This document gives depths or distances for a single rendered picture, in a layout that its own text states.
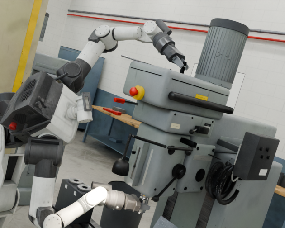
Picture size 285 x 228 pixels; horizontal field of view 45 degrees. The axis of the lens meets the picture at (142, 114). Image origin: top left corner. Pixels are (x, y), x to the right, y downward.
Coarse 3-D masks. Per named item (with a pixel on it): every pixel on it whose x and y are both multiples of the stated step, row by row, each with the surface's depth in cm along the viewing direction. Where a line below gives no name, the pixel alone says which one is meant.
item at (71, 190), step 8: (64, 184) 211; (72, 184) 210; (80, 184) 211; (64, 192) 210; (72, 192) 205; (80, 192) 200; (88, 192) 204; (64, 200) 209; (72, 200) 204; (80, 216) 202; (88, 216) 207
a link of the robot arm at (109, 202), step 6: (96, 186) 163; (102, 186) 164; (108, 186) 165; (108, 192) 163; (114, 192) 163; (108, 198) 161; (114, 198) 161; (102, 204) 162; (108, 204) 161; (114, 204) 161
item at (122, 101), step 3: (114, 99) 154; (117, 99) 154; (120, 99) 155; (123, 99) 157; (117, 102) 155; (120, 102) 155; (123, 102) 156; (126, 102) 158; (129, 102) 159; (132, 102) 161
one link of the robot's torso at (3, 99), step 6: (0, 96) 179; (6, 96) 179; (12, 96) 181; (0, 102) 177; (6, 102) 175; (0, 108) 177; (6, 108) 174; (0, 114) 178; (12, 138) 169; (6, 144) 174; (12, 144) 175; (18, 144) 176
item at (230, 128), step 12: (216, 120) 172; (228, 120) 179; (240, 120) 187; (252, 120) 212; (216, 132) 175; (228, 132) 182; (240, 132) 190; (252, 132) 199; (264, 132) 208; (216, 144) 178
